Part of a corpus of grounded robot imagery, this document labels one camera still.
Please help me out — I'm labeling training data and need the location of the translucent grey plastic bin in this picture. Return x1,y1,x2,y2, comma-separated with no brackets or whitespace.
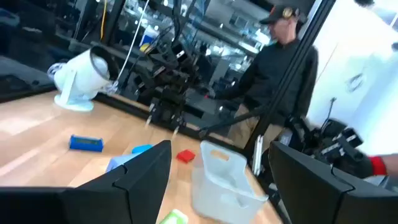
191,140,270,224

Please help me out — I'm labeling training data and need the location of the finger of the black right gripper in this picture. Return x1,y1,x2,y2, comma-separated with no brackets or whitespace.
170,116,187,139
144,104,158,129

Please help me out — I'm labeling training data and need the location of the white round desk fan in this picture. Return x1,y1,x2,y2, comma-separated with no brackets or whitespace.
47,45,121,113

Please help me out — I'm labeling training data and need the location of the white taut cable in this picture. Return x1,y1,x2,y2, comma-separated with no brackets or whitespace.
114,0,150,91

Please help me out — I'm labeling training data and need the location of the red box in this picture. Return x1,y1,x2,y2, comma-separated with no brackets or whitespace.
175,149,197,164

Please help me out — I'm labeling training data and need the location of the person's gloved hand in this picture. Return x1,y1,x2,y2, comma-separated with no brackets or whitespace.
334,149,398,181

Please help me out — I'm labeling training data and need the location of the person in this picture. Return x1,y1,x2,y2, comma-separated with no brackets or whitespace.
214,2,320,150

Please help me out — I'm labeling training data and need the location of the green charger with white print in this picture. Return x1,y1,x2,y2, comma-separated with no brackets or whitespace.
159,208,190,224

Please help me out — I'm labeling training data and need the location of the teal staple box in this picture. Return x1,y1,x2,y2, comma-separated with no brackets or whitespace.
131,144,154,155

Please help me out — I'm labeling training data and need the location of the yellow cable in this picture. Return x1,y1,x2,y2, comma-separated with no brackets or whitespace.
99,0,108,40

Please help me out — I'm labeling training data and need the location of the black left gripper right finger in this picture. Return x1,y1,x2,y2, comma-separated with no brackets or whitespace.
268,141,398,224

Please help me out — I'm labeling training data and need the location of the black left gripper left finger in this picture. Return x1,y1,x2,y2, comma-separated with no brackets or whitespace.
0,139,173,224

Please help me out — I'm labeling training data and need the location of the white flat plate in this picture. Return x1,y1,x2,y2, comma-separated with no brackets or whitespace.
251,134,265,177

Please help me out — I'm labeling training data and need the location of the dark blue staple box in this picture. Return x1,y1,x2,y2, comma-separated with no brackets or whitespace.
68,134,104,153

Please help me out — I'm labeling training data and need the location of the periwinkle wall charger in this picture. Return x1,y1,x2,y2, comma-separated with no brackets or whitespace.
105,152,142,174

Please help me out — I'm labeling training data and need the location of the white and blue container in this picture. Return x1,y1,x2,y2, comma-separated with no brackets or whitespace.
139,24,160,52

